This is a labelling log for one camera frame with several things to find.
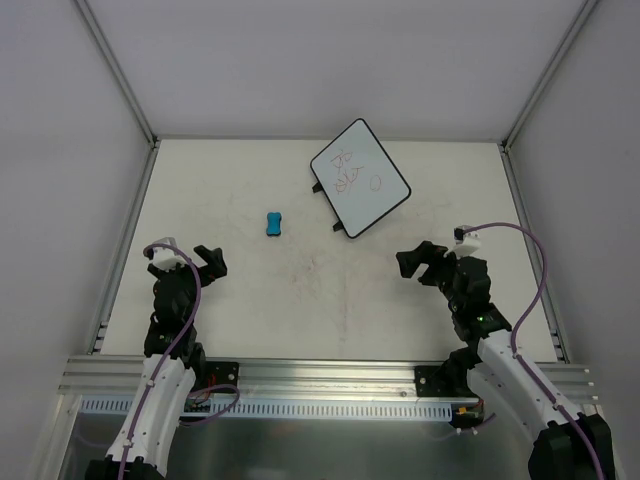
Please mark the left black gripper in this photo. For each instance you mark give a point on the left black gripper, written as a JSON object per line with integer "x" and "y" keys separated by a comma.
{"x": 185, "y": 270}

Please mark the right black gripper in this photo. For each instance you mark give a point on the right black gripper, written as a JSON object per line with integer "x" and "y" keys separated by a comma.
{"x": 441, "y": 265}

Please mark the blue bone-shaped eraser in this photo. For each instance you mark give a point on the blue bone-shaped eraser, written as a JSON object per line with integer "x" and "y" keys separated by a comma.
{"x": 274, "y": 222}

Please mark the small black-framed whiteboard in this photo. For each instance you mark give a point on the small black-framed whiteboard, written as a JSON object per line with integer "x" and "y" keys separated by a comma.
{"x": 359, "y": 179}

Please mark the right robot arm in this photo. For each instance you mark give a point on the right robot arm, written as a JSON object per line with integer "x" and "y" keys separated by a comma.
{"x": 566, "y": 443}

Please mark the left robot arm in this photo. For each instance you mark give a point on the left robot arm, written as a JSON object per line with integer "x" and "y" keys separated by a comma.
{"x": 174, "y": 363}

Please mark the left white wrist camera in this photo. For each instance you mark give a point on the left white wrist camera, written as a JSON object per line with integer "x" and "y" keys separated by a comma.
{"x": 163, "y": 257}

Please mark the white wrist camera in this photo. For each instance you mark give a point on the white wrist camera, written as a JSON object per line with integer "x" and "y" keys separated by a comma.
{"x": 466, "y": 240}
{"x": 163, "y": 257}

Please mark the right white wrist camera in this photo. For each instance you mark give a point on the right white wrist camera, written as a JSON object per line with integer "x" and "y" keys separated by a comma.
{"x": 466, "y": 240}

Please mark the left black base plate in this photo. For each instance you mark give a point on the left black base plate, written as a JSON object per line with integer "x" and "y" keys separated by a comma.
{"x": 220, "y": 374}

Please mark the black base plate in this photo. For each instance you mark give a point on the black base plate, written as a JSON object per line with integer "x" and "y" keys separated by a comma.
{"x": 220, "y": 374}
{"x": 441, "y": 381}

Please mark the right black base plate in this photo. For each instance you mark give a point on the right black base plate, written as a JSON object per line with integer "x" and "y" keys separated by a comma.
{"x": 441, "y": 381}

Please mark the aluminium front rail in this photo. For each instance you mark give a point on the aluminium front rail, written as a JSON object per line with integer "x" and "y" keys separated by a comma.
{"x": 259, "y": 378}

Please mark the slotted grey cable duct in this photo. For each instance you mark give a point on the slotted grey cable duct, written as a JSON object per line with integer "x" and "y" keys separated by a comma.
{"x": 256, "y": 408}

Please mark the left aluminium frame post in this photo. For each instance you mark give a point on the left aluminium frame post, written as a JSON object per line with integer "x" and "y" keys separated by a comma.
{"x": 98, "y": 36}

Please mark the aluminium frame post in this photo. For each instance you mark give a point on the aluminium frame post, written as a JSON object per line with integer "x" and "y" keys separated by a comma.
{"x": 566, "y": 42}
{"x": 98, "y": 36}

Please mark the right aluminium frame post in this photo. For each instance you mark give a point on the right aluminium frame post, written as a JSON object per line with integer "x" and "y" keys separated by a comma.
{"x": 566, "y": 42}

